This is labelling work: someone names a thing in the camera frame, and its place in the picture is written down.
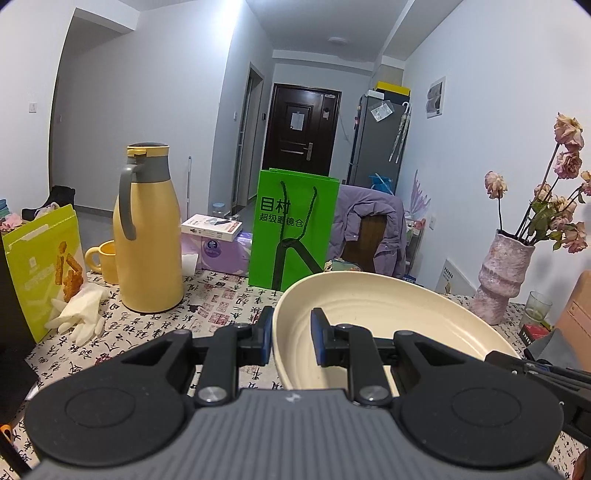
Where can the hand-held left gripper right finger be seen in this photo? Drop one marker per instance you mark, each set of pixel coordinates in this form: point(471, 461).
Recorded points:
point(317, 337)

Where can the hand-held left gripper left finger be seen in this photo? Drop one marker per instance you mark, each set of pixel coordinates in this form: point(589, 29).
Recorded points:
point(267, 337)

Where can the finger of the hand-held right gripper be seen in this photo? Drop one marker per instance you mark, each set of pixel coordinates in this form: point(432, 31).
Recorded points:
point(505, 362)

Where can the cream round plate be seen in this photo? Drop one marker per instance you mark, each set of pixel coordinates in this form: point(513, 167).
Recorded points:
point(369, 300)

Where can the dark red box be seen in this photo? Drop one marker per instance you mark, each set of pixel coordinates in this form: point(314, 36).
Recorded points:
point(531, 334)

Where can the grey purple cloth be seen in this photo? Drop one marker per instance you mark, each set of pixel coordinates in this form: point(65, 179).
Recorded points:
point(549, 346)

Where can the calligraphy printed tablecloth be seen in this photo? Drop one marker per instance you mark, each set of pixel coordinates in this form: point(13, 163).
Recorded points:
point(221, 304)

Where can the clear drinking glass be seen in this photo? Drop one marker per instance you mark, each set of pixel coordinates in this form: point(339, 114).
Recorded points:
point(538, 309)

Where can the teal patterned cloth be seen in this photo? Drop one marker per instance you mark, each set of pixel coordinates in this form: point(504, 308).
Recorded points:
point(344, 266)

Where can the green paper bag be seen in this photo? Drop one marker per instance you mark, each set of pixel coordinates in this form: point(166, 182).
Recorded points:
point(270, 258)

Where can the pink ceramic vase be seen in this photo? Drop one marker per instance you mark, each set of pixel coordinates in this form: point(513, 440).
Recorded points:
point(501, 277)

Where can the pink small suitcase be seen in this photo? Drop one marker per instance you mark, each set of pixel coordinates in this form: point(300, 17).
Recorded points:
point(577, 314)

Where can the purple tissue pack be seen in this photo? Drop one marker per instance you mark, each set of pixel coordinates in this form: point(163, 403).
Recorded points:
point(221, 258)

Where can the wooden chair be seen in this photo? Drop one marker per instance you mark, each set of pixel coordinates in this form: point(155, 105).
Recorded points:
point(364, 240)

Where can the white flat box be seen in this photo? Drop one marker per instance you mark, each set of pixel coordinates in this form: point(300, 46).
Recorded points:
point(207, 226)

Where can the storage cart with bottles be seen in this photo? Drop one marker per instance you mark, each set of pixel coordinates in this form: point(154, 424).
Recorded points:
point(413, 230)

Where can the purple padded jacket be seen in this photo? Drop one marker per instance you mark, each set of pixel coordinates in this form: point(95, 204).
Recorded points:
point(369, 203)

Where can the yellow thermos jug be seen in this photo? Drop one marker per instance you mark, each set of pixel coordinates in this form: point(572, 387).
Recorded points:
point(147, 249)

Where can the blue plastic bag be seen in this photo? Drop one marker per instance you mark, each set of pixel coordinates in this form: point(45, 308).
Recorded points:
point(383, 184)

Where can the white mop pole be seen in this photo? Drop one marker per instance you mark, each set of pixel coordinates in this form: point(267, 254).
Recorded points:
point(189, 184)

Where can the yellow mug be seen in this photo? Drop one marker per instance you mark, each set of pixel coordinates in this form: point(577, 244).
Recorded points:
point(104, 263)

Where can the white rubber glove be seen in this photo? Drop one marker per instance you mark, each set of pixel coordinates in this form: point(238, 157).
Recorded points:
point(78, 314)

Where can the dark entrance door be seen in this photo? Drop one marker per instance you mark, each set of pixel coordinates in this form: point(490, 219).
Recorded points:
point(300, 147)

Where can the grey refrigerator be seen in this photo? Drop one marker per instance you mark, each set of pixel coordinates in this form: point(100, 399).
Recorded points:
point(374, 147)

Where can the grey interior door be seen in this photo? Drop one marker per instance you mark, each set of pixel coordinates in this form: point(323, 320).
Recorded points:
point(247, 138)

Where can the dried pink roses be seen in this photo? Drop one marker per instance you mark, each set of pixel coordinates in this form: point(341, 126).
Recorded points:
point(567, 164)

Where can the white folded umbrella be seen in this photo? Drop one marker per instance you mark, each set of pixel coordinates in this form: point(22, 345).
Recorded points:
point(400, 134)

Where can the clear plastic bag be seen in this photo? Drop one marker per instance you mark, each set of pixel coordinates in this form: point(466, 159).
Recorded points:
point(382, 112)

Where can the lime snack paper bag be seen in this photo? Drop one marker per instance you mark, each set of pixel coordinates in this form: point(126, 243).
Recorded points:
point(37, 277)

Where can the dark cloth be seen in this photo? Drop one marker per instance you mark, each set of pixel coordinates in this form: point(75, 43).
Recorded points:
point(60, 196)

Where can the black paper bag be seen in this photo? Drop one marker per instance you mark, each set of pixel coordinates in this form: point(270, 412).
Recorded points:
point(14, 346)

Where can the yellow box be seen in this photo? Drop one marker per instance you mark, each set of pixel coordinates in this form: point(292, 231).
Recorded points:
point(392, 87)

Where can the round ceiling lamp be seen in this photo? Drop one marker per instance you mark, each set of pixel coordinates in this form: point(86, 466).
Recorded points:
point(339, 41)

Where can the purple wall decal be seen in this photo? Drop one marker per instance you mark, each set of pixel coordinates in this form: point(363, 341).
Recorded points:
point(419, 194)

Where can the wall picture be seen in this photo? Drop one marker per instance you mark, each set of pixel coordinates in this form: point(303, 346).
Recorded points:
point(436, 97)

